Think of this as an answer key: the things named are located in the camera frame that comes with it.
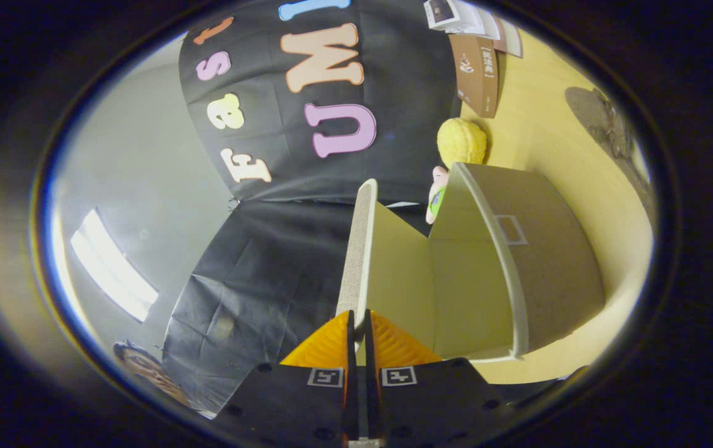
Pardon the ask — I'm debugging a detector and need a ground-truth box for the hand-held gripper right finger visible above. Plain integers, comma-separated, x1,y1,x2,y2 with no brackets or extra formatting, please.
364,309,516,448

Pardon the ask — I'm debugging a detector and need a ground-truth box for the white book with portrait cover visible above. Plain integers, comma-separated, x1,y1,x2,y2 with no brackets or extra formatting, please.
423,0,477,32

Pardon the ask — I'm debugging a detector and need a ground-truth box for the brown cardboard storage box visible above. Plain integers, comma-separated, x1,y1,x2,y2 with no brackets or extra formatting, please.
335,162,607,365

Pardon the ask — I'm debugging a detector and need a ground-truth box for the yellow plush toy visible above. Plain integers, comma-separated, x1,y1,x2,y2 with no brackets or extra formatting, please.
436,117,488,168

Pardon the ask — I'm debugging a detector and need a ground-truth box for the person's head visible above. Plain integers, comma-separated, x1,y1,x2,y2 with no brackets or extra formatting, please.
113,339,193,409

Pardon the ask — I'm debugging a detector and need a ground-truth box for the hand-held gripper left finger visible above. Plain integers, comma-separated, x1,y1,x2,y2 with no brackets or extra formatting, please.
210,309,361,448

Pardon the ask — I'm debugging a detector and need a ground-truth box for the ceiling light panel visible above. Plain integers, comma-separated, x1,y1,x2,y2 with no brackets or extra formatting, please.
70,208,160,323

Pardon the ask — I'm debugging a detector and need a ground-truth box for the pink and green plush toy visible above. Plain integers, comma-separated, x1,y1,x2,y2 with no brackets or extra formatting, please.
425,165,452,225

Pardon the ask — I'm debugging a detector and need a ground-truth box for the brown book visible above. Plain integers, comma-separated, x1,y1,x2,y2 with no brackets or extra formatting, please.
448,32,501,119

